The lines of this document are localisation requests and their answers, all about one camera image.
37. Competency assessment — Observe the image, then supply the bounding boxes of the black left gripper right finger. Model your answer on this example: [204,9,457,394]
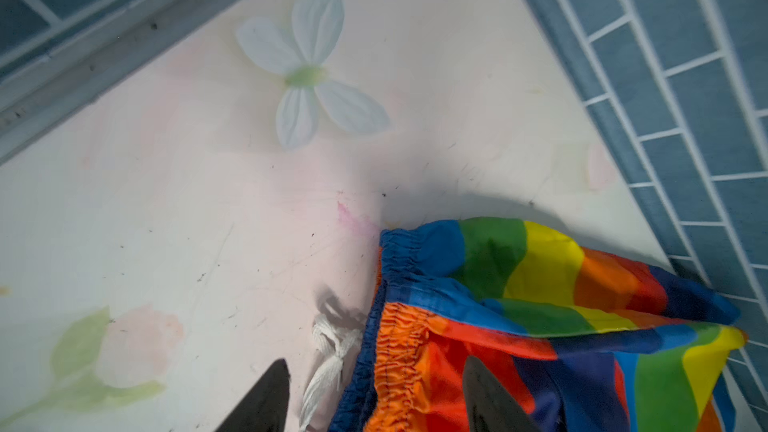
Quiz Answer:
[462,356,539,432]

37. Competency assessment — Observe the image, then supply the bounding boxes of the rainbow striped shorts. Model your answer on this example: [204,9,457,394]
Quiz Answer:
[299,217,746,431]

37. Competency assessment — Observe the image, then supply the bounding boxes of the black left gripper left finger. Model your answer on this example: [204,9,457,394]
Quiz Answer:
[216,358,290,432]

